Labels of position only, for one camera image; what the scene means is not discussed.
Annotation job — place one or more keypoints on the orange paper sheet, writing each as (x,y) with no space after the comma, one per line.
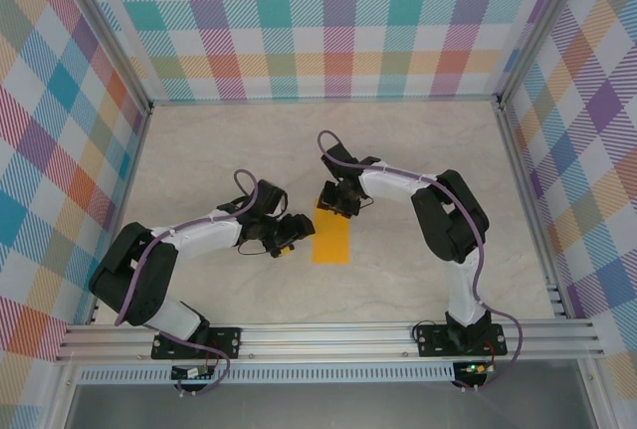
(331,245)

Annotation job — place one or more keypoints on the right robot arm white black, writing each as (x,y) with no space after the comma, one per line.
(393,187)

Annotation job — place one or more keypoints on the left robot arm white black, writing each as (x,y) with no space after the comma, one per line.
(209,237)

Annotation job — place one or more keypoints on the grey metal sheet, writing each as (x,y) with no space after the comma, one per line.
(323,409)

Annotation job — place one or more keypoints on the wide slotted aluminium beam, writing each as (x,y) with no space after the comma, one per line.
(323,342)

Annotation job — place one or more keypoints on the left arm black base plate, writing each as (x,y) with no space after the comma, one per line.
(229,339)

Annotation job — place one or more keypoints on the aluminium frame rail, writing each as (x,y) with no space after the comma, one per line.
(528,200)
(132,175)

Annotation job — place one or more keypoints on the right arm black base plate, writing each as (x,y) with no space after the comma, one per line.
(497,337)

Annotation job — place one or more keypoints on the small slotted metal bracket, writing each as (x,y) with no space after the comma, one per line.
(556,302)

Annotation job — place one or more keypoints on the aluminium frame post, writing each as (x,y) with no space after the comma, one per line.
(112,38)
(540,26)

